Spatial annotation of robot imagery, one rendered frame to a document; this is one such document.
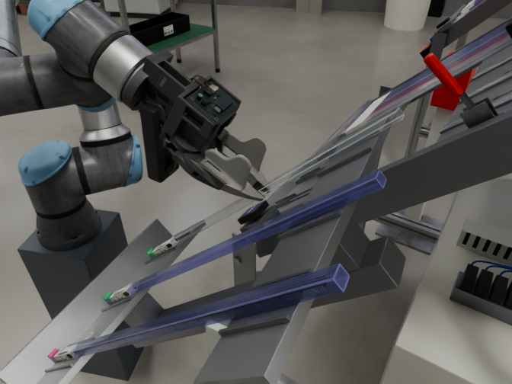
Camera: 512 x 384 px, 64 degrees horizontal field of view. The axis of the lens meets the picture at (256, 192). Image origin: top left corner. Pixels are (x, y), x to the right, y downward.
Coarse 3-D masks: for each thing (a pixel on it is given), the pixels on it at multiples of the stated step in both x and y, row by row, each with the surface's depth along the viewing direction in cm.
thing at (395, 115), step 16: (400, 112) 40; (368, 128) 41; (384, 128) 40; (336, 144) 44; (352, 144) 43; (320, 160) 46; (288, 176) 49; (224, 208) 58; (240, 208) 56; (208, 224) 61; (176, 240) 66
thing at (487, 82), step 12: (504, 48) 77; (492, 60) 75; (504, 60) 69; (480, 72) 72; (492, 72) 67; (504, 72) 63; (480, 84) 66; (492, 84) 62; (504, 84) 58; (480, 96) 60; (492, 96) 56; (504, 96) 53; (456, 108) 62; (504, 108) 49; (456, 120) 57; (444, 132) 56; (456, 132) 53
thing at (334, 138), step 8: (368, 104) 122; (360, 112) 118; (352, 120) 113; (344, 128) 110; (336, 136) 106; (328, 144) 103; (288, 184) 89; (296, 184) 91; (280, 192) 87; (288, 192) 88; (272, 200) 85
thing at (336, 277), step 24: (336, 264) 24; (264, 288) 28; (288, 288) 26; (312, 288) 24; (336, 288) 24; (192, 312) 34; (216, 312) 31; (240, 312) 29; (120, 336) 42; (144, 336) 39
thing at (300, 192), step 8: (344, 136) 106; (320, 168) 88; (304, 176) 92; (312, 176) 87; (304, 184) 86; (312, 184) 81; (296, 192) 84; (304, 192) 79; (280, 200) 84; (288, 200) 79; (296, 200) 77; (304, 200) 74; (280, 208) 81; (288, 208) 76
